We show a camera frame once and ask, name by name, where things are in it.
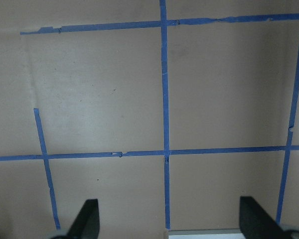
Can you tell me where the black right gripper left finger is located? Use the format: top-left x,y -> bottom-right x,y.
67,199 -> 100,239

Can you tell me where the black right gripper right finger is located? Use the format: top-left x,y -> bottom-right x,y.
239,196 -> 284,239

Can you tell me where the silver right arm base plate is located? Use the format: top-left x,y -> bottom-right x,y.
167,229 -> 245,239

